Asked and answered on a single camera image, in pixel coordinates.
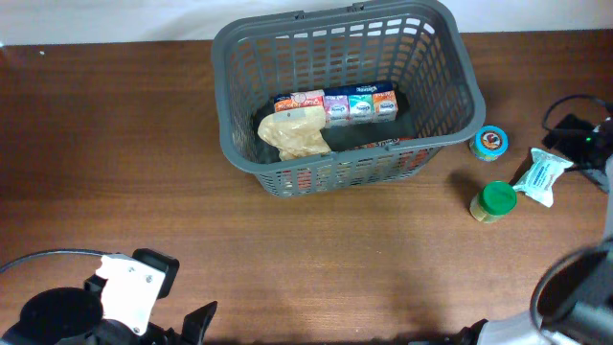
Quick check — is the beige powder pouch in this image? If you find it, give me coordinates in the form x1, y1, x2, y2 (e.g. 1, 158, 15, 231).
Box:
258, 105, 331, 161

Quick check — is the orange spaghetti packet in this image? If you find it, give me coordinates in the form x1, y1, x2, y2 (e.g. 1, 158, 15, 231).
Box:
277, 136, 430, 191

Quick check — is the light green wipes packet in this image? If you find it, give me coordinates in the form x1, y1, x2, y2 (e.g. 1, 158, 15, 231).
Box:
512, 148, 574, 208

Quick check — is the blue rooster tin can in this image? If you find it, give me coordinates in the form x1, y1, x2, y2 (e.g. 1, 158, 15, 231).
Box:
469, 126, 509, 162

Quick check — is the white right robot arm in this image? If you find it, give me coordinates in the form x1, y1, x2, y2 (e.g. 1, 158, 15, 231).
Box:
444, 117, 612, 344

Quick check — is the black right camera cable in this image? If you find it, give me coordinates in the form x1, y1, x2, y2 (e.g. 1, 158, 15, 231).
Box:
541, 93, 613, 133

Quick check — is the Kleenex tissue multipack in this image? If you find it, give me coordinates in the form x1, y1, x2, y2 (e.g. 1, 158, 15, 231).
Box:
273, 80, 399, 128

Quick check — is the grey plastic shopping basket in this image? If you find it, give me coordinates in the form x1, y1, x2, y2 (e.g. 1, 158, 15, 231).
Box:
212, 1, 486, 197

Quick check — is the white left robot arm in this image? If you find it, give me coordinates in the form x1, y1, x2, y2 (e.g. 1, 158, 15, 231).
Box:
1, 275, 217, 345

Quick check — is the green lid glass jar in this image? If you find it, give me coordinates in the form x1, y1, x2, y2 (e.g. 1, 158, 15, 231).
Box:
469, 181, 517, 223

